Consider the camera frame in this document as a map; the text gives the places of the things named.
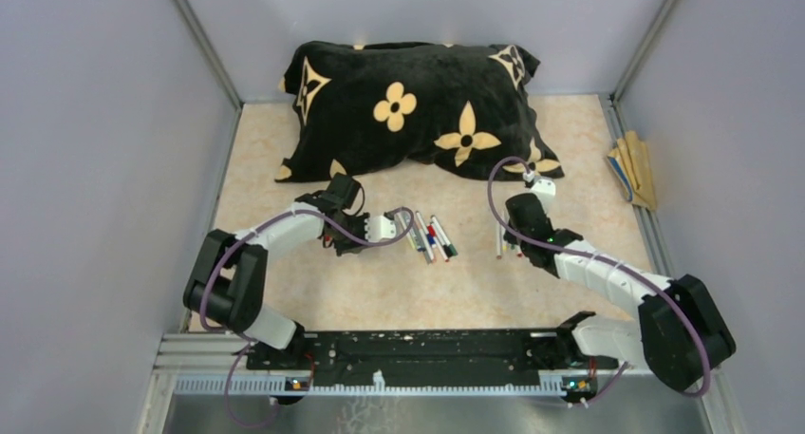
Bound white pen with brown cap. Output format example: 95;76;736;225
496;223;505;260

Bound black pillow with cream flowers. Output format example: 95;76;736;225
275;41;564;183

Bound white pen with light-green cap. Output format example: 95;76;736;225
395;213;420;252

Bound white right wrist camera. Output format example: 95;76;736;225
522;171;557;214

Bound aluminium front frame rail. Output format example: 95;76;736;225
135;330;746;434

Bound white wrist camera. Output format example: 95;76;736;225
522;171;557;214
365;216;397;243

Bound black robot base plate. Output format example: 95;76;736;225
246;329;618;387

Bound folded yellow and blue cloth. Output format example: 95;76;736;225
606;130;658;212

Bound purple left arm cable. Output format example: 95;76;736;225
198;205;418;431

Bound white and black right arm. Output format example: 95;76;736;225
505;193;737;392

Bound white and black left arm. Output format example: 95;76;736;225
182;174;370;371

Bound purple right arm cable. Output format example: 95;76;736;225
487;157;714;407

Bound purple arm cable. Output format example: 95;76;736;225
487;157;714;407
198;205;418;431

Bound aluminium wall rail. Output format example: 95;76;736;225
172;0;244;112

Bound white pen with red cap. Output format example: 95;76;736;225
427;222;450;262

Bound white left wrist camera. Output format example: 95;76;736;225
365;216;397;243

